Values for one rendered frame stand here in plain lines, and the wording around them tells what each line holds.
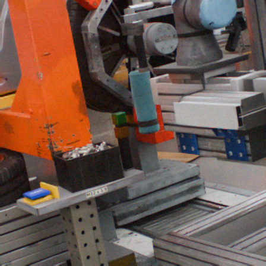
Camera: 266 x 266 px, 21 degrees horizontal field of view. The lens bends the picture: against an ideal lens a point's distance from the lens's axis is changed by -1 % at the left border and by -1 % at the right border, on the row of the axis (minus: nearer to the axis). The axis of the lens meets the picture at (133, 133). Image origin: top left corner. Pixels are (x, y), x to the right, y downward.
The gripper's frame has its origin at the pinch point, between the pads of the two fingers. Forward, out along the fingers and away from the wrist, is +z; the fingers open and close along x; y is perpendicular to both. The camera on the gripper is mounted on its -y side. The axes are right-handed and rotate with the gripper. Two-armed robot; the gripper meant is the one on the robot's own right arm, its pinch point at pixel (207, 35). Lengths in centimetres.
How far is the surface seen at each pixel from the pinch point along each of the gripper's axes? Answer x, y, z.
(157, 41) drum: -6.1, 1.7, 21.7
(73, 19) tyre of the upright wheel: -29, 17, 45
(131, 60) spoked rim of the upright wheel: -31.2, -6.0, 19.5
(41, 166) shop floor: -205, -80, -4
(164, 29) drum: -6.1, 6.0, 17.1
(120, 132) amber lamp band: 21, -24, 63
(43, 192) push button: 22, -36, 97
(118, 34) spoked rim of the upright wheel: -31.2, 6.2, 23.7
